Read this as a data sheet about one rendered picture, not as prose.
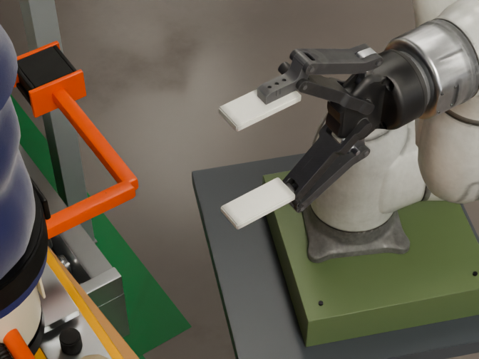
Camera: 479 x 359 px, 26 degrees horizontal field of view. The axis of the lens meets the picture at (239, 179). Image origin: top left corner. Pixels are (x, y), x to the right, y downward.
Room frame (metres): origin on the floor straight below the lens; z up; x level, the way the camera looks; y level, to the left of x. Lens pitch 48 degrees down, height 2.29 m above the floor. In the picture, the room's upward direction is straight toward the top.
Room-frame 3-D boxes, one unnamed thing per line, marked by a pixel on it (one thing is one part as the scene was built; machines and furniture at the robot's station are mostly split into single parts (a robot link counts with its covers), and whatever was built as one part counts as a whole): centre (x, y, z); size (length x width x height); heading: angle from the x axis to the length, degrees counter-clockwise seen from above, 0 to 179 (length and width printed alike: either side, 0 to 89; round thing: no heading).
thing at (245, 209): (0.66, -0.02, 1.51); 0.07 x 0.03 x 0.01; 124
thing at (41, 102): (1.14, 0.29, 1.23); 0.09 x 0.08 x 0.05; 124
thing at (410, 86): (0.74, -0.13, 1.58); 0.09 x 0.07 x 0.08; 124
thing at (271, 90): (0.68, -0.04, 1.66); 0.05 x 0.01 x 0.03; 124
